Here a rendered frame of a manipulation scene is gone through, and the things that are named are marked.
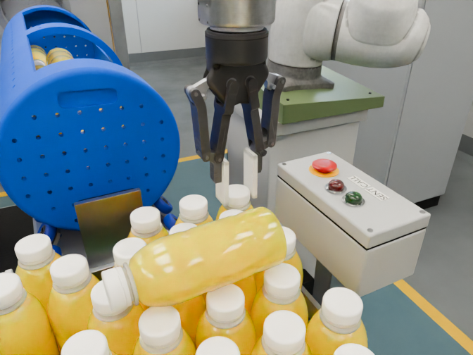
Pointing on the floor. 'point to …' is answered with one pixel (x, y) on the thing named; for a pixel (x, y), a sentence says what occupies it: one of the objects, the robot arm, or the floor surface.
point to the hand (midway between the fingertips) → (236, 177)
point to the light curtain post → (118, 31)
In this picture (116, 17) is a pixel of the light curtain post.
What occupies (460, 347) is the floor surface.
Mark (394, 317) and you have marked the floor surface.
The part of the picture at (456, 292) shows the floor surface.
